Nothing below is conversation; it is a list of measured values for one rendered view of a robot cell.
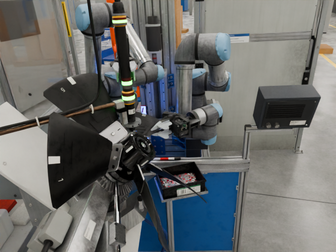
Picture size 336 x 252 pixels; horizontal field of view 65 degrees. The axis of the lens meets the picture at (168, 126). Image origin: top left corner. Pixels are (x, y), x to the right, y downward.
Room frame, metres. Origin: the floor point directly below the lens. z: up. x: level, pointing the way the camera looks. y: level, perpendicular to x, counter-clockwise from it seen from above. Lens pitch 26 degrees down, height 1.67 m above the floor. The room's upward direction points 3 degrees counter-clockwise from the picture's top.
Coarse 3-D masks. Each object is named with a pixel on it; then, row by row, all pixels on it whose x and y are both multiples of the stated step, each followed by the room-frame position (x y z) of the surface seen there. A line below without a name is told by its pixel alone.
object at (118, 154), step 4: (112, 144) 0.71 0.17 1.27; (116, 144) 0.72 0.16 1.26; (120, 144) 0.74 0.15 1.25; (112, 148) 0.71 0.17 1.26; (120, 148) 0.74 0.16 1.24; (112, 152) 0.71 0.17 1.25; (116, 152) 0.72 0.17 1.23; (120, 152) 0.74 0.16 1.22; (112, 156) 0.70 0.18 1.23; (116, 156) 0.72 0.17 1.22; (112, 160) 0.70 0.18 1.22; (116, 160) 0.72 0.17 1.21; (112, 164) 0.70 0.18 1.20; (116, 164) 0.72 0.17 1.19; (108, 168) 0.68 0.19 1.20; (112, 168) 0.70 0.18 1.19; (116, 168) 0.72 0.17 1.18
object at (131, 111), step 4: (116, 0) 0.87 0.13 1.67; (112, 4) 0.87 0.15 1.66; (116, 4) 0.87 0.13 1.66; (120, 4) 0.87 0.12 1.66; (112, 8) 0.87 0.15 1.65; (116, 8) 0.87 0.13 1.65; (120, 8) 0.87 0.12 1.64; (112, 12) 0.88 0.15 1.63; (116, 12) 0.86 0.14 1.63; (120, 12) 0.87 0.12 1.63; (124, 12) 0.88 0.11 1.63; (124, 104) 0.87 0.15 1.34; (132, 104) 0.87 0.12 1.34; (128, 108) 0.87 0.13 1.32; (132, 108) 0.87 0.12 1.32; (128, 112) 0.87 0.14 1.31; (132, 112) 0.87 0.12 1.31; (128, 116) 0.87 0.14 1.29; (132, 116) 0.87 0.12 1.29; (128, 120) 0.87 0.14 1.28; (132, 120) 0.87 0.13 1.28; (132, 128) 0.87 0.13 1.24
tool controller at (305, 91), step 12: (264, 96) 1.16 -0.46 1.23; (276, 96) 1.15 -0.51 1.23; (288, 96) 1.15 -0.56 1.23; (300, 96) 1.14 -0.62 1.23; (312, 96) 1.14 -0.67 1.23; (264, 108) 1.16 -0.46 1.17; (276, 108) 1.15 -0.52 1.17; (288, 108) 1.15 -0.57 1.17; (300, 108) 1.15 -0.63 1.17; (312, 108) 1.15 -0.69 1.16; (264, 120) 1.17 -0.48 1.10; (276, 120) 1.17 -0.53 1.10; (288, 120) 1.17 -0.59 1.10; (300, 120) 1.17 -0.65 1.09
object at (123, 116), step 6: (114, 102) 0.85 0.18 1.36; (120, 102) 0.85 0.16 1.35; (114, 108) 0.87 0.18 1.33; (120, 108) 0.85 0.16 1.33; (126, 108) 0.86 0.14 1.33; (120, 114) 0.86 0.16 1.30; (126, 114) 0.86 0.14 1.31; (120, 120) 0.87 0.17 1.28; (126, 120) 0.86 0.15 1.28; (138, 120) 0.88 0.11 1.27; (126, 126) 0.85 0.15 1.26; (132, 126) 0.85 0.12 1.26
